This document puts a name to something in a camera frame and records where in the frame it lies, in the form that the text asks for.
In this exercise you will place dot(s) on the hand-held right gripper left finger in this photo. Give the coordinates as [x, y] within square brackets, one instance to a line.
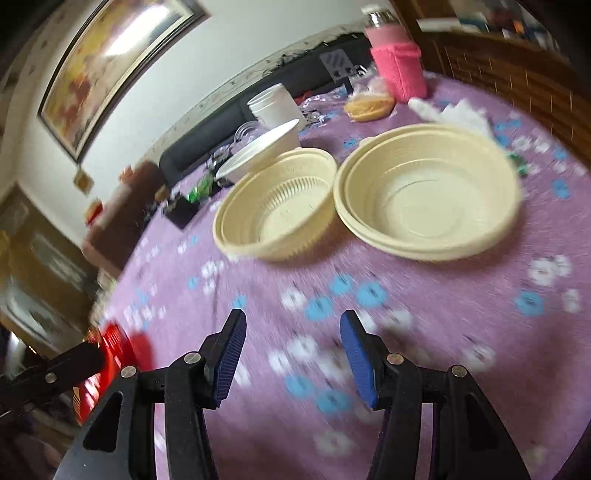
[229, 362]

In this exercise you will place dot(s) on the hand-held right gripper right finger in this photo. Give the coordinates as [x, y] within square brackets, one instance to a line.
[358, 362]

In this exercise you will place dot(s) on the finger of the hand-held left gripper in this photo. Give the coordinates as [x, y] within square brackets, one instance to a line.
[69, 367]

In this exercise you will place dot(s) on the small cream ribbed bowl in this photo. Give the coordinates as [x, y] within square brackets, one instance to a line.
[286, 217]

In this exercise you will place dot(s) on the large cream bowl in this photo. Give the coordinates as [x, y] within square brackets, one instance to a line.
[415, 203]

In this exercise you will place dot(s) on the purple floral tablecloth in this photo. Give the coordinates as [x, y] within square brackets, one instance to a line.
[429, 314]

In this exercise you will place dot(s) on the small black box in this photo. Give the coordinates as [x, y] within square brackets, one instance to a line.
[180, 212]

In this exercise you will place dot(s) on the brown chair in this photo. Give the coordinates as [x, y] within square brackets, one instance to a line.
[124, 217]

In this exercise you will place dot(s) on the green packet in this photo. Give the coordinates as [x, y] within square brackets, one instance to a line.
[199, 189]

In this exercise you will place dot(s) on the clear glass container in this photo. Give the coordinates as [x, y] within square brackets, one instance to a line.
[244, 134]

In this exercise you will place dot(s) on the black sofa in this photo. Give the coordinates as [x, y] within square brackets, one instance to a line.
[221, 124]

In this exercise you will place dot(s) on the bread in plastic bag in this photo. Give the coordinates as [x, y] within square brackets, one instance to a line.
[369, 107]

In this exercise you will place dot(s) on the white plastic cup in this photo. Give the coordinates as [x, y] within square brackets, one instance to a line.
[276, 107]

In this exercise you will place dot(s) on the crumpled white plastic bag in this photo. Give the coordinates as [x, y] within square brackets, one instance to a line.
[455, 115]

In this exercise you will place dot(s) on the bottle with pink sleeve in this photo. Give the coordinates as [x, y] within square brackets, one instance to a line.
[397, 64]

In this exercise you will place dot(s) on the framed painting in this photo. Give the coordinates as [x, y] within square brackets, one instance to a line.
[111, 60]

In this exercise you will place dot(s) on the wooden brick-pattern cabinet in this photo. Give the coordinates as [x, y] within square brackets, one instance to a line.
[508, 78]

